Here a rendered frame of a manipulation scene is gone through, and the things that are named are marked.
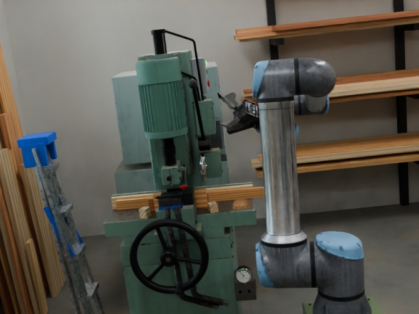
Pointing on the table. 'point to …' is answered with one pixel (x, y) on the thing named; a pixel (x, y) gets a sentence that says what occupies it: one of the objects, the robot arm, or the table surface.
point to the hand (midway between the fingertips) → (217, 108)
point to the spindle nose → (168, 151)
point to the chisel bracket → (174, 171)
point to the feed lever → (204, 143)
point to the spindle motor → (161, 98)
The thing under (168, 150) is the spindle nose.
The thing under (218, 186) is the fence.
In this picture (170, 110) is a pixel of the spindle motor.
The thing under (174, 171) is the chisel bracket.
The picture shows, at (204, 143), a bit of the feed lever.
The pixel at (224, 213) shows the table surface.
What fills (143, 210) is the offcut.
